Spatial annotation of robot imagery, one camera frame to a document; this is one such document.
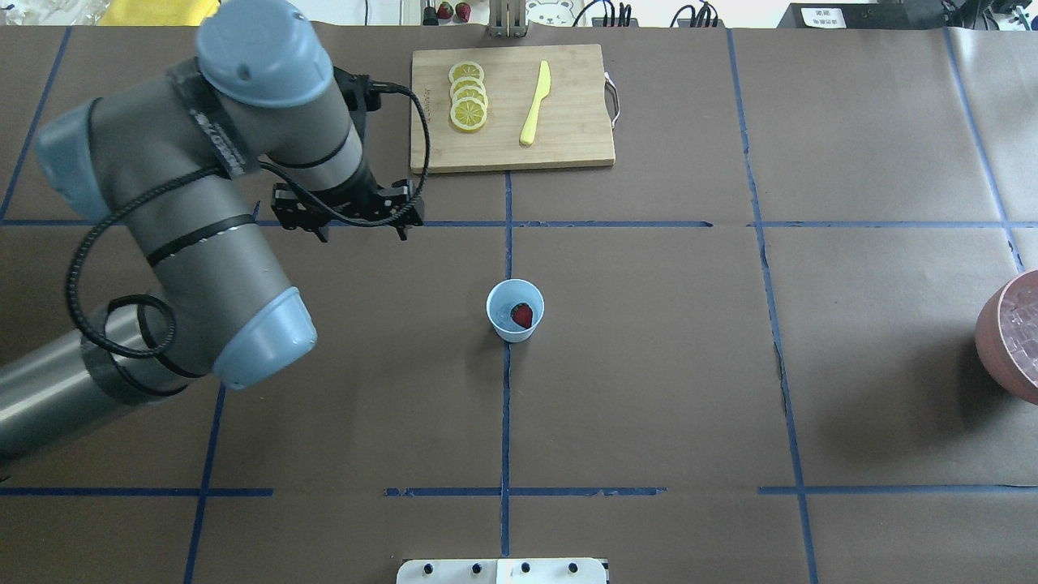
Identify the pink bowl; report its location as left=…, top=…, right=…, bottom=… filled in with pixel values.
left=975, top=270, right=1037, bottom=404

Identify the yellow cloth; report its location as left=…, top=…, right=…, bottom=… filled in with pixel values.
left=97, top=0, right=221, bottom=27

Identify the yellow plastic knife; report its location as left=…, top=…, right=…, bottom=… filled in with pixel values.
left=519, top=60, right=552, bottom=147

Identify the aluminium frame post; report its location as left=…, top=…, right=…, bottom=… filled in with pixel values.
left=488, top=0, right=529, bottom=38

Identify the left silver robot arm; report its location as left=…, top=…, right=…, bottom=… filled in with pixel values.
left=1, top=1, right=424, bottom=468

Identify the wooden cutting board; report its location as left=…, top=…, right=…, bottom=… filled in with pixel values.
left=411, top=44, right=616, bottom=173

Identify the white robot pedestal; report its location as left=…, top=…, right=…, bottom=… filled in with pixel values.
left=397, top=557, right=611, bottom=583

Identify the lemon slices row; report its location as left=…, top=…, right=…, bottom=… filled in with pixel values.
left=448, top=62, right=489, bottom=133

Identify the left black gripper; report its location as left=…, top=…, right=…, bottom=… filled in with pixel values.
left=271, top=180, right=425, bottom=243

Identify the clear ice cube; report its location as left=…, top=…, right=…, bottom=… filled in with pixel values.
left=491, top=304, right=516, bottom=329

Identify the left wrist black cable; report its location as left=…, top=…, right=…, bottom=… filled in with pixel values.
left=66, top=77, right=431, bottom=359

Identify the light blue cup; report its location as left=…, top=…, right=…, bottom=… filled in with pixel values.
left=485, top=278, right=545, bottom=343

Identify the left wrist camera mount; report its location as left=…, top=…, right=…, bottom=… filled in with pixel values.
left=332, top=67, right=382, bottom=113

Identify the red strawberry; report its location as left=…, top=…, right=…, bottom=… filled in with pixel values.
left=512, top=303, right=534, bottom=330

